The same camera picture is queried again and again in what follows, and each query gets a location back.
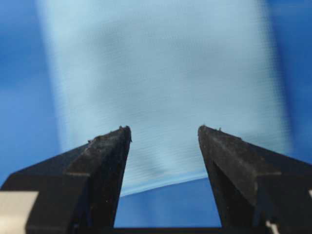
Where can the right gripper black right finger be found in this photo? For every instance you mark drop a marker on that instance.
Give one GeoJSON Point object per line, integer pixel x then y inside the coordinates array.
{"type": "Point", "coordinates": [254, 188]}

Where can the blue table cloth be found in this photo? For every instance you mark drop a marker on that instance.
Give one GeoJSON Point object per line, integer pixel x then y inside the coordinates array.
{"type": "Point", "coordinates": [29, 125]}

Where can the light blue towel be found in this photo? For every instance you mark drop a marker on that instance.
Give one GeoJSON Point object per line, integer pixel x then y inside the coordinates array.
{"type": "Point", "coordinates": [164, 68]}

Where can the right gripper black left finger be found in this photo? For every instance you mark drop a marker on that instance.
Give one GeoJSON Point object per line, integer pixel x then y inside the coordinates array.
{"type": "Point", "coordinates": [68, 193]}

